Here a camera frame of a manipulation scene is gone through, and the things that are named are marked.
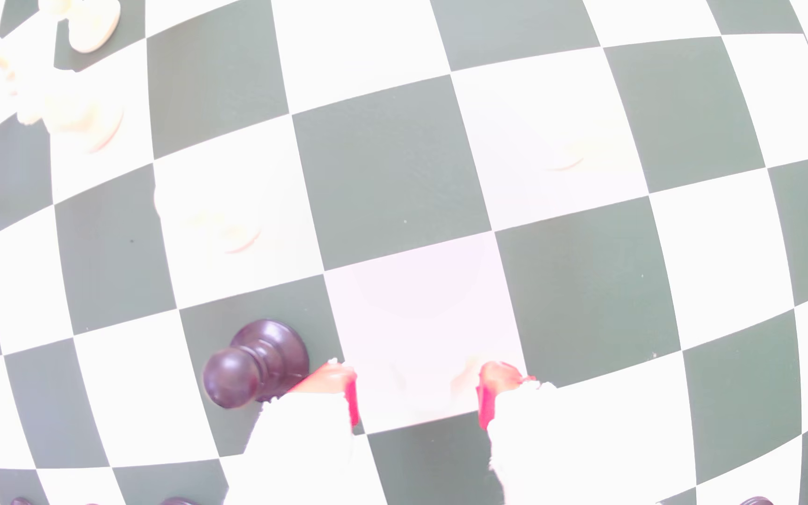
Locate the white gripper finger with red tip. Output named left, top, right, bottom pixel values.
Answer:
left=477, top=361, right=650, bottom=505
left=225, top=360, right=387, bottom=505

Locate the white chess piece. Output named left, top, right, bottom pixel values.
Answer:
left=384, top=354, right=481, bottom=416

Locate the white chess pawn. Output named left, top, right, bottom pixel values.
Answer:
left=546, top=123, right=633, bottom=173
left=38, top=0, right=123, bottom=55
left=153, top=186, right=265, bottom=255

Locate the green white chess board mat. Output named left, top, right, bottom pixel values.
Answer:
left=0, top=0, right=808, bottom=505

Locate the white chess knight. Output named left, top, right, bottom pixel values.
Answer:
left=10, top=66, right=126, bottom=155

